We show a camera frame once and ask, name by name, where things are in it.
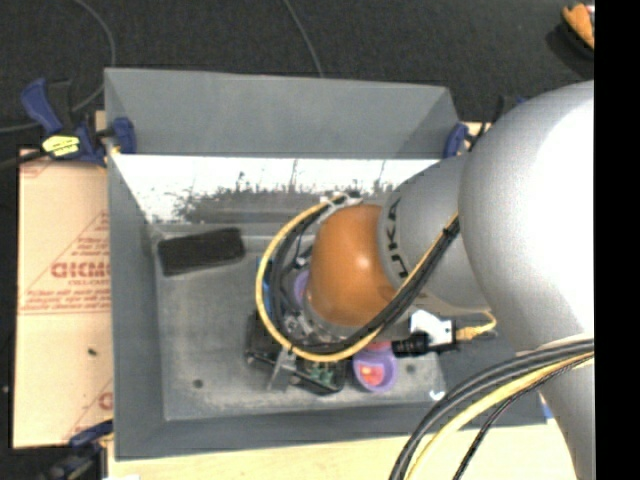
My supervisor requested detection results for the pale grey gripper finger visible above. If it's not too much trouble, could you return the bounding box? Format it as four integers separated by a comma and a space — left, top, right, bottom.
266, 346, 298, 393

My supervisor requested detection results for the purple round object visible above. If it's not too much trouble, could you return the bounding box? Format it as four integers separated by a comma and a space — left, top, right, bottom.
291, 267, 314, 312

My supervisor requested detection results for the purple cup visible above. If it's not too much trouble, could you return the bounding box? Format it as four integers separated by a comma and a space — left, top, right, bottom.
351, 341, 400, 394

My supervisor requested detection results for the grey metal bin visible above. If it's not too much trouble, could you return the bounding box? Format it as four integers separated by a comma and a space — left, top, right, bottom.
103, 67, 549, 459

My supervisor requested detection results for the dark green flat block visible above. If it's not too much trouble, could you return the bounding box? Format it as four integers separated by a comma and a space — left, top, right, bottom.
156, 227, 247, 277

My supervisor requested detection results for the brown cardboard board red print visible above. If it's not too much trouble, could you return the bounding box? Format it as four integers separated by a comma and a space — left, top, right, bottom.
11, 149, 115, 449

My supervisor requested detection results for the black cylinder on white bracket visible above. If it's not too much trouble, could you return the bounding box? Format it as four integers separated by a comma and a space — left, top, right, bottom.
391, 310, 482, 358

